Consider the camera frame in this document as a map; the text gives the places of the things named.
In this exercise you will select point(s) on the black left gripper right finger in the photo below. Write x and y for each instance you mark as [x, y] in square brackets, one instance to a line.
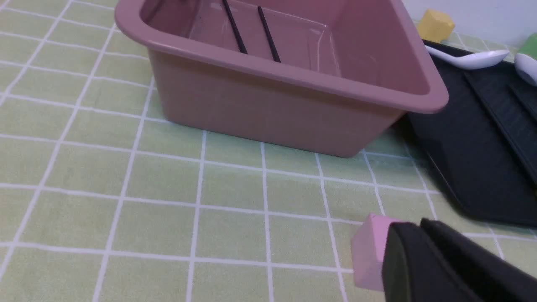
[488, 276]

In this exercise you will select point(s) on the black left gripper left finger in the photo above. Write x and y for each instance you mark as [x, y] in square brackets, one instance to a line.
[414, 270]

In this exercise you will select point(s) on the pink cube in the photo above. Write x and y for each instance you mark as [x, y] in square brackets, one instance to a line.
[368, 245]

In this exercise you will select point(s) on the black plastic tray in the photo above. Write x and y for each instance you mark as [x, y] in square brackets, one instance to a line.
[482, 144]

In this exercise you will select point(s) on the pink plastic bin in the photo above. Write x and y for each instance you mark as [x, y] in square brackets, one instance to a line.
[349, 68]

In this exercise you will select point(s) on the white ceramic spoon middle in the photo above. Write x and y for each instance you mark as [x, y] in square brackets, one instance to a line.
[526, 67]

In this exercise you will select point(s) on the white ceramic spoon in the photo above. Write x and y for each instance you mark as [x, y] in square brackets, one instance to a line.
[473, 61]
[526, 67]

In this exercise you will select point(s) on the white ceramic spoon far left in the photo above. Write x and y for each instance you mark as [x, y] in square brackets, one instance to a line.
[473, 61]

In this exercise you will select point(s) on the green cube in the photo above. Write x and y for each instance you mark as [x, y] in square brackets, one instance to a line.
[529, 47]

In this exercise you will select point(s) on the yellow cube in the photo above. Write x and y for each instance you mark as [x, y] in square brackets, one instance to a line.
[435, 26]

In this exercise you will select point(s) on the plain black chopstick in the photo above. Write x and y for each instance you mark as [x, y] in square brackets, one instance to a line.
[270, 40]
[239, 41]

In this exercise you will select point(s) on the green checkered tablecloth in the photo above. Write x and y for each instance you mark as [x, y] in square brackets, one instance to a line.
[103, 200]

